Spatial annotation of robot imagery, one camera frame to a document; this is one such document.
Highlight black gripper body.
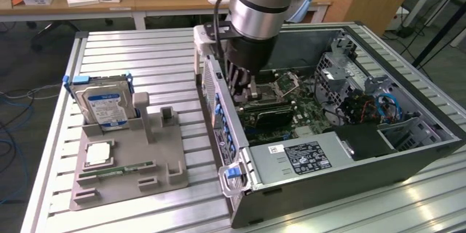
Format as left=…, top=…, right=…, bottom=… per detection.
left=221, top=35, right=279, bottom=75

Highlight green graphics card black fan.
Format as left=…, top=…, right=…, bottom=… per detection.
left=237, top=101, right=296, bottom=136

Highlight CPU socket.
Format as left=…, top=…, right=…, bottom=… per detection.
left=261, top=84, right=280, bottom=103

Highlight installed RAM stick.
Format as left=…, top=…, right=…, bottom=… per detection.
left=241, top=101, right=296, bottom=112

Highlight metal socket cover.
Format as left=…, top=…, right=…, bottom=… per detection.
left=272, top=71, right=301, bottom=95

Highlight green motherboard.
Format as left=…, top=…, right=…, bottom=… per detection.
left=232, top=66, right=331, bottom=146

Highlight metal disk bay cage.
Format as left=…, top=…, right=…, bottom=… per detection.
left=315, top=51, right=364, bottom=103

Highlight grey power supply unit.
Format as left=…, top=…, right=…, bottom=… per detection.
left=248, top=132, right=356, bottom=185

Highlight clear case latch blue tab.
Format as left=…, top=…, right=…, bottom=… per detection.
left=217, top=161, right=252, bottom=197

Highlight hard disk in blue caddy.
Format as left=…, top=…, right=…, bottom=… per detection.
left=61, top=72, right=136, bottom=132

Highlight white floor device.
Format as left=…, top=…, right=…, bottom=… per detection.
left=384, top=5, right=412, bottom=31

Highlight black open PC case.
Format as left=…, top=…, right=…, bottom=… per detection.
left=194, top=21, right=466, bottom=230

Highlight green RAM stick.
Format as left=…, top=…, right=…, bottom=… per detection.
left=77, top=162, right=153, bottom=179

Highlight silver CPU chip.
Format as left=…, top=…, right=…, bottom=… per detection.
left=85, top=142, right=110, bottom=166

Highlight grey parts rack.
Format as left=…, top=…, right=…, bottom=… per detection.
left=68, top=92, right=189, bottom=212

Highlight black chair base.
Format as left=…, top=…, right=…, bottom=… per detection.
left=30, top=20, right=81, bottom=51

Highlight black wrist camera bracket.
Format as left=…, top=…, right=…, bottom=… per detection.
left=202, top=21, right=242, bottom=41

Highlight black camera cable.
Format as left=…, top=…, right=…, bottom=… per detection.
left=212, top=0, right=241, bottom=53

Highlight blue wire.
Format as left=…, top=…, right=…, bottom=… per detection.
left=376, top=93, right=403, bottom=121

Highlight blue floor cable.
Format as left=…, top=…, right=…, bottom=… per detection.
left=0, top=91, right=36, bottom=205

